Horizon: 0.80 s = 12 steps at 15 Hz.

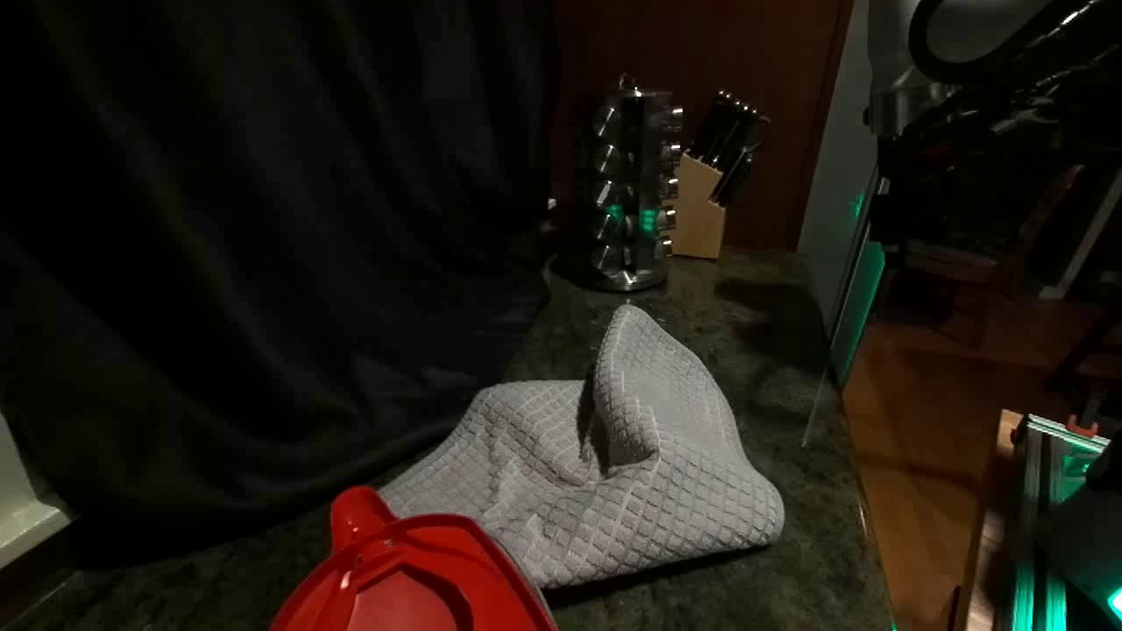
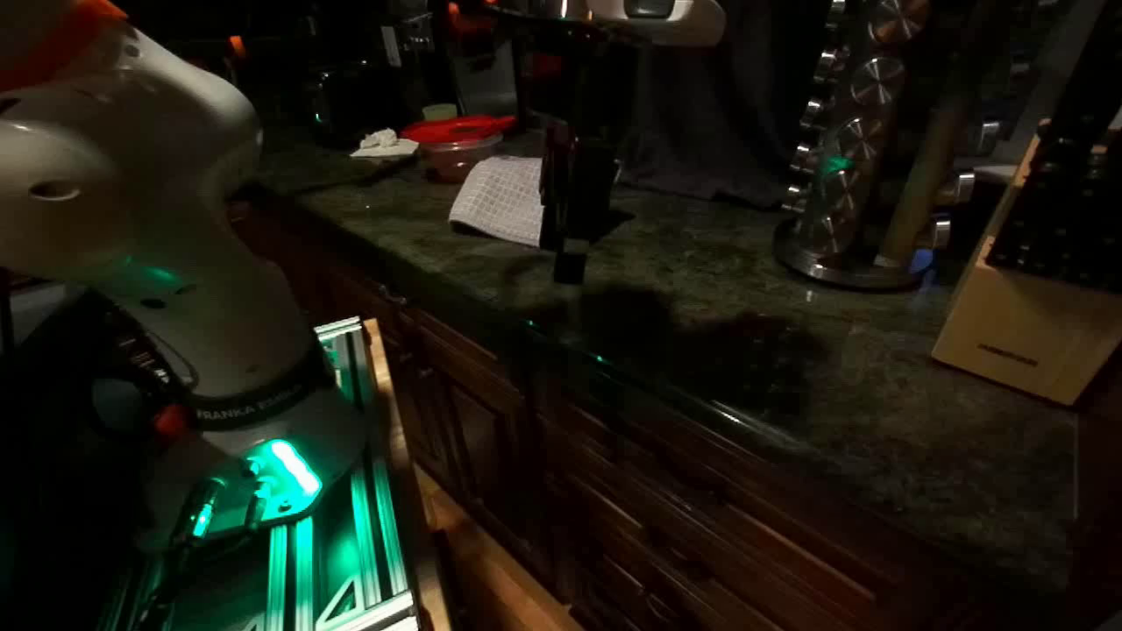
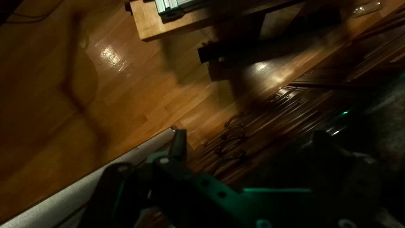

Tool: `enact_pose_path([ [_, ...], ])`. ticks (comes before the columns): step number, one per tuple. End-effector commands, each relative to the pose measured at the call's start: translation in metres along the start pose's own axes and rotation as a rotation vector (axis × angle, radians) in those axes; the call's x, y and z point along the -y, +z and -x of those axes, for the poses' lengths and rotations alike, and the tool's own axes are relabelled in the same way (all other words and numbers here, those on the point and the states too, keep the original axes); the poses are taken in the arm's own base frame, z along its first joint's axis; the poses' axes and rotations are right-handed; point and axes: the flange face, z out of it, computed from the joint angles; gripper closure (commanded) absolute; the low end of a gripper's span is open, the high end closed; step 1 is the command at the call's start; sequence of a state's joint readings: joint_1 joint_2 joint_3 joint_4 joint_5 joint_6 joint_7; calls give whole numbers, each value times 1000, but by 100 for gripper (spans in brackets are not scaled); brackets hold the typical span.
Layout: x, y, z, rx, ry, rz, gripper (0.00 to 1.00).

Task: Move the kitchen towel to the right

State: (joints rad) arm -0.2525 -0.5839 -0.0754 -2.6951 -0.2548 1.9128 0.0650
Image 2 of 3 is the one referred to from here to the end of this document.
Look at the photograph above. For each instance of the metal spice jar carousel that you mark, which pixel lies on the metal spice jar carousel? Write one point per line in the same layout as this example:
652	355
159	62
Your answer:
851	140

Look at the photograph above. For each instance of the wooden paper towel pole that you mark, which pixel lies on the wooden paper towel pole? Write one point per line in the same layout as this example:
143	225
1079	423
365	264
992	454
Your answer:
923	187

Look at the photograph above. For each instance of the small red button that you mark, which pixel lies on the small red button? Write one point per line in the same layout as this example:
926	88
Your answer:
171	423

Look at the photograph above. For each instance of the dark wooden drawer cabinet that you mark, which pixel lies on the dark wooden drawer cabinet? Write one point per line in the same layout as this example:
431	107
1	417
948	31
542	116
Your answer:
652	514

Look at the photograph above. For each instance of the small blue object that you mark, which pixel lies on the small blue object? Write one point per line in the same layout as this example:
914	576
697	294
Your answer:
923	266

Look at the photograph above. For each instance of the grey waffle kitchen towel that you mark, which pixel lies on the grey waffle kitchen towel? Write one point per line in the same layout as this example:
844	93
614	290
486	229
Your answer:
498	196

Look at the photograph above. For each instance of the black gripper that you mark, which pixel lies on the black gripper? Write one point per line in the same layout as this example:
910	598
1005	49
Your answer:
581	152

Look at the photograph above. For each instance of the grey box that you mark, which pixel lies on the grey box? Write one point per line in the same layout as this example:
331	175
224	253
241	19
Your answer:
481	72

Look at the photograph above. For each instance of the red bowl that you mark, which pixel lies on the red bowl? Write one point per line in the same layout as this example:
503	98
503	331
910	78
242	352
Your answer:
456	138

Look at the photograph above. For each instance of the wooden knife block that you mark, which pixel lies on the wooden knife block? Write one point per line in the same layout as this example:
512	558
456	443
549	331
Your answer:
1028	303

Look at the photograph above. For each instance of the small white crumpled cloth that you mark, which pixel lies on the small white crumpled cloth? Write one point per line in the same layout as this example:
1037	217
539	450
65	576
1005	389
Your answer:
384	145

